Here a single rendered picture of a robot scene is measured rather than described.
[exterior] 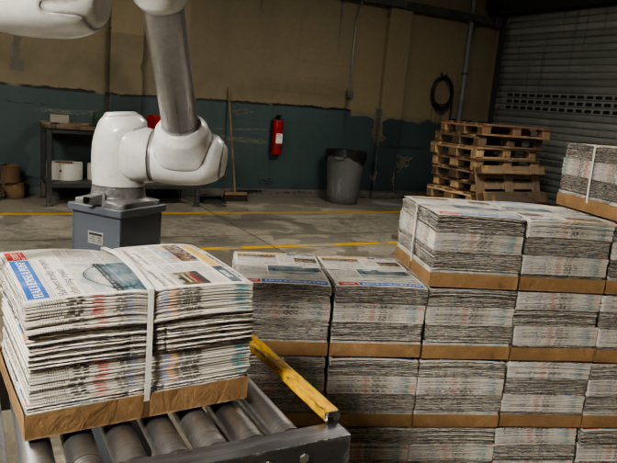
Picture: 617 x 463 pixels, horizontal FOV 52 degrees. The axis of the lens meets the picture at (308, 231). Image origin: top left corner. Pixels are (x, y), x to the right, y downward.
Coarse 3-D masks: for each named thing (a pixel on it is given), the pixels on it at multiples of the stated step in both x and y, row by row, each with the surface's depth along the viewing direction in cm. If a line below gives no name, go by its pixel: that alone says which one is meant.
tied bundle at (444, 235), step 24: (408, 216) 215; (432, 216) 190; (456, 216) 187; (480, 216) 188; (504, 216) 192; (408, 240) 213; (432, 240) 189; (456, 240) 189; (480, 240) 190; (504, 240) 191; (432, 264) 189; (456, 264) 190; (480, 264) 191; (504, 264) 192
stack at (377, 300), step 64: (256, 256) 210; (320, 256) 220; (256, 320) 184; (320, 320) 187; (384, 320) 191; (448, 320) 194; (512, 320) 198; (576, 320) 200; (256, 384) 188; (320, 384) 191; (384, 384) 194; (448, 384) 197; (512, 384) 202; (576, 384) 205; (384, 448) 200; (448, 448) 202; (512, 448) 206
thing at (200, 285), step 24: (144, 264) 115; (168, 264) 116; (192, 264) 117; (216, 264) 119; (192, 288) 104; (216, 288) 107; (240, 288) 109; (168, 312) 103; (192, 312) 105; (216, 312) 107; (240, 312) 110; (168, 336) 104; (192, 336) 107; (216, 336) 109; (240, 336) 111; (168, 360) 105; (192, 360) 108; (216, 360) 110; (240, 360) 114; (168, 384) 106; (192, 384) 109
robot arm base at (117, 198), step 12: (96, 192) 183; (108, 192) 182; (120, 192) 183; (132, 192) 185; (144, 192) 190; (96, 204) 181; (108, 204) 181; (120, 204) 180; (132, 204) 184; (144, 204) 189; (156, 204) 193
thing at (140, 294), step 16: (96, 256) 118; (112, 256) 119; (128, 256) 119; (112, 272) 108; (128, 272) 109; (144, 272) 110; (144, 288) 102; (160, 288) 102; (144, 304) 101; (160, 304) 102; (144, 320) 101; (160, 320) 102; (144, 336) 102; (160, 336) 103; (144, 352) 103; (160, 352) 104; (144, 368) 104; (160, 368) 105; (144, 384) 104; (160, 384) 106
